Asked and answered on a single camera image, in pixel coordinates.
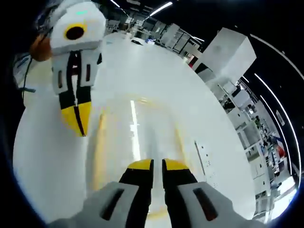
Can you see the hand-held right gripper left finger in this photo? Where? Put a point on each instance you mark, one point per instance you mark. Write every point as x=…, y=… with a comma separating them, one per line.
x=121, y=197

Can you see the white square pillar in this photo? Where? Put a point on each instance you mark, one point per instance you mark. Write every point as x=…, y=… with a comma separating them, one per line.
x=228, y=52

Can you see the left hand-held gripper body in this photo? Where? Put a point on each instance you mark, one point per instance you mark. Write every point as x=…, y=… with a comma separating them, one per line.
x=80, y=31

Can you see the person's left hand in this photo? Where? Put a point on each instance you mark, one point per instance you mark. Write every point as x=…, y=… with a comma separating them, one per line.
x=41, y=48

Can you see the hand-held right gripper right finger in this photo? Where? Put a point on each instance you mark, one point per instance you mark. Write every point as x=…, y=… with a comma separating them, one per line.
x=192, y=197

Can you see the white flush power strip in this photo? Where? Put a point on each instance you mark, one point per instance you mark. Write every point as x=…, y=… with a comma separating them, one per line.
x=207, y=164

